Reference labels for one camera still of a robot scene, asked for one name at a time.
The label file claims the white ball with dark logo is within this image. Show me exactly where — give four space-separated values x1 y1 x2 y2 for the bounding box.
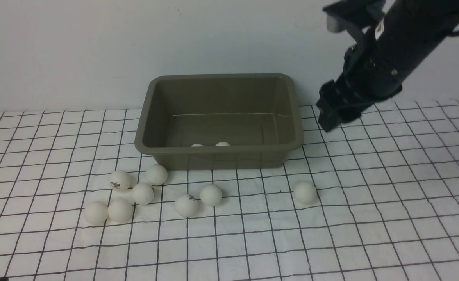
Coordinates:
174 194 198 218

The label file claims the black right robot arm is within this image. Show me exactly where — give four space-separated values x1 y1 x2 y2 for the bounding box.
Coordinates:
316 0 459 133

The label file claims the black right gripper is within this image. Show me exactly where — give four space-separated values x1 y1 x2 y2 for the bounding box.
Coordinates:
316 39 402 133

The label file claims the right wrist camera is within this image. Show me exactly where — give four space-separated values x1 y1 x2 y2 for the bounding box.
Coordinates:
322 0 386 33

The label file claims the white ping-pong ball cluster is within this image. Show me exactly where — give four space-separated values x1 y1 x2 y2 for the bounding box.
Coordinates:
132 183 155 205

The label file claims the white ball with red logo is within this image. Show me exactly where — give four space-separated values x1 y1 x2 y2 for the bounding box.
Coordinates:
109 170 132 192

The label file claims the olive plastic storage bin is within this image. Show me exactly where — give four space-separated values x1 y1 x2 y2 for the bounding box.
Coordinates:
134 73 304 170

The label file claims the white grid-patterned tablecloth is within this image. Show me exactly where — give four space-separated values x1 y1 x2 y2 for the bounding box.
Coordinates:
0 101 459 281

